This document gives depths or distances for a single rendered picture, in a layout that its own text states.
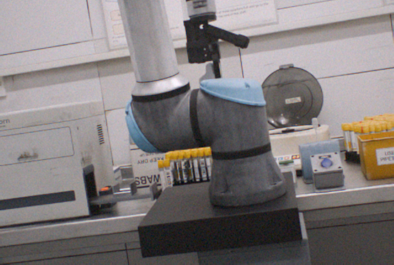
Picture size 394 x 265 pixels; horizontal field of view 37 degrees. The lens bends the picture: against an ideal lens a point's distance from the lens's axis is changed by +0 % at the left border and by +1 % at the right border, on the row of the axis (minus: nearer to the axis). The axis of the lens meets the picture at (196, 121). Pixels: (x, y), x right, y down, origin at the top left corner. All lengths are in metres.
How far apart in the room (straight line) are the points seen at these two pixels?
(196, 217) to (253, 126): 0.20
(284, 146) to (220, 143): 0.66
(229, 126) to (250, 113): 0.05
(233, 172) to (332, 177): 0.41
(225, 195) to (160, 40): 0.31
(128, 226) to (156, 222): 0.43
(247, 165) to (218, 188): 0.07
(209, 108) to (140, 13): 0.21
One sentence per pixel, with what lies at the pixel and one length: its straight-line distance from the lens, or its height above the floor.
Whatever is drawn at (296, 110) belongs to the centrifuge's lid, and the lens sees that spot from 2.04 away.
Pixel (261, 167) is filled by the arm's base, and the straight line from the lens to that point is 1.09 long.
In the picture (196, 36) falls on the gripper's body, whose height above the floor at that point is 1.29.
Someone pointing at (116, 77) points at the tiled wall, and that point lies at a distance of 2.16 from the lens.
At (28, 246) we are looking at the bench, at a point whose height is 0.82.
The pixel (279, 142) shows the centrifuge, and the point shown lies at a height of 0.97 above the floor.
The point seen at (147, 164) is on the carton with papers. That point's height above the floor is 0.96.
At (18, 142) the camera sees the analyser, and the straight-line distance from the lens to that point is 1.60.
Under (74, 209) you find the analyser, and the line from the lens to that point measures 1.57.
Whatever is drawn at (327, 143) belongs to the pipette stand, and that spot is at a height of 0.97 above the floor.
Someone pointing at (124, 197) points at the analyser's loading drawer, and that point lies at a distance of 1.54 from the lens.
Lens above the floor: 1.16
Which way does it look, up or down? 3 degrees down
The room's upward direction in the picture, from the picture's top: 9 degrees counter-clockwise
